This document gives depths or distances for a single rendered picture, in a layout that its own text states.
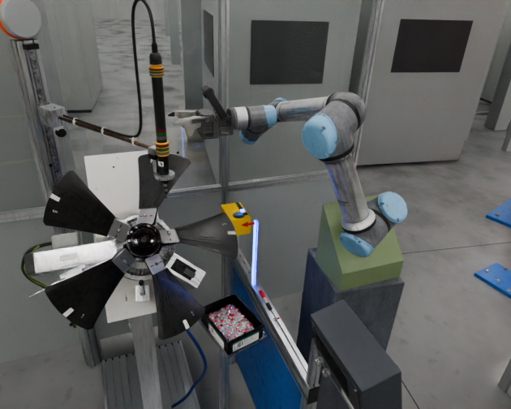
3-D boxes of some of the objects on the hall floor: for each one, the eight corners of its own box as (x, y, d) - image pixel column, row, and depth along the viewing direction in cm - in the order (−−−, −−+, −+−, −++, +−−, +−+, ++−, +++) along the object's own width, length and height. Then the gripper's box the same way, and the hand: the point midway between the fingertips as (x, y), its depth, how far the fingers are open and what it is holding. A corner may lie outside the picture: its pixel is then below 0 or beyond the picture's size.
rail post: (227, 359, 249) (227, 255, 212) (233, 357, 251) (234, 253, 213) (229, 364, 246) (229, 259, 208) (235, 362, 248) (237, 257, 210)
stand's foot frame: (104, 369, 239) (101, 360, 236) (182, 349, 255) (181, 340, 251) (110, 475, 189) (109, 466, 185) (208, 443, 204) (207, 433, 200)
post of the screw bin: (219, 436, 207) (218, 320, 168) (224, 433, 209) (224, 316, 170) (222, 441, 205) (222, 324, 166) (227, 437, 207) (228, 321, 168)
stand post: (144, 418, 214) (124, 281, 170) (162, 412, 217) (146, 277, 173) (146, 425, 211) (125, 289, 167) (163, 420, 214) (148, 284, 170)
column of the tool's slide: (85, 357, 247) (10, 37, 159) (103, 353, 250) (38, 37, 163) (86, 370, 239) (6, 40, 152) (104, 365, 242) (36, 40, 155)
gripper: (239, 139, 135) (176, 146, 128) (225, 126, 147) (167, 131, 140) (239, 114, 131) (174, 119, 124) (225, 102, 143) (165, 106, 136)
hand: (173, 117), depth 131 cm, fingers open, 8 cm apart
